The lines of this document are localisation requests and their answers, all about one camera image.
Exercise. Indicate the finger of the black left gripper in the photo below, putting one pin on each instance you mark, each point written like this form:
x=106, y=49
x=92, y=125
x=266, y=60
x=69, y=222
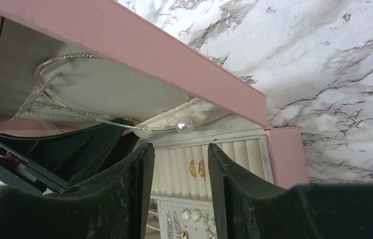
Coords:
x=123, y=148

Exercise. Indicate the small gold earring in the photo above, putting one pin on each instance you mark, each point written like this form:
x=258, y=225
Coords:
x=184, y=235

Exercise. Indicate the small silver drop earring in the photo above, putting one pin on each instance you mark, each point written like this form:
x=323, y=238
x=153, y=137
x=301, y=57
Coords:
x=173, y=226

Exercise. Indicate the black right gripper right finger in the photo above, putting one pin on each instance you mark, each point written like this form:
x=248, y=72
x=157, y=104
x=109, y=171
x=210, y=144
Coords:
x=249, y=207

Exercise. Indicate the pink jewelry box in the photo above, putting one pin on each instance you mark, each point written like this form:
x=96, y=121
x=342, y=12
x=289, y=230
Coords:
x=75, y=63

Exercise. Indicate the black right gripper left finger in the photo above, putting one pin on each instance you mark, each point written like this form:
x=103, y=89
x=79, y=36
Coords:
x=110, y=205

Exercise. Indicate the white pearl earring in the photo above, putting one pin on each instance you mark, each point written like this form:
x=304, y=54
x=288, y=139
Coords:
x=196, y=215
x=186, y=215

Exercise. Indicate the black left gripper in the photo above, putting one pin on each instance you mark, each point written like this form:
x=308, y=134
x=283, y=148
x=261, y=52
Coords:
x=55, y=163

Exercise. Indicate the rhinestone earring in box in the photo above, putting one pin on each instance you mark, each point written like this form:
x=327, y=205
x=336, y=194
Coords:
x=209, y=233

